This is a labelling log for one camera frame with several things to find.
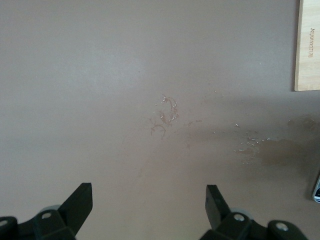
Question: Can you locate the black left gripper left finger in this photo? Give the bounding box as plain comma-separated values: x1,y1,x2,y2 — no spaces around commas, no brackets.
0,182,94,240

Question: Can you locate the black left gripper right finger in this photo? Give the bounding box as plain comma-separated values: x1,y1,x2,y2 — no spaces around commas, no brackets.
199,184,308,240

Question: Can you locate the silver digital kitchen scale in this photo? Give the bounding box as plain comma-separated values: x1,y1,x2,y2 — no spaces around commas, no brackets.
312,174,320,202

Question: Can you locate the wooden cutting board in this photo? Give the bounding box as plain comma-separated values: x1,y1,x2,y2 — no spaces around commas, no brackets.
294,0,320,92

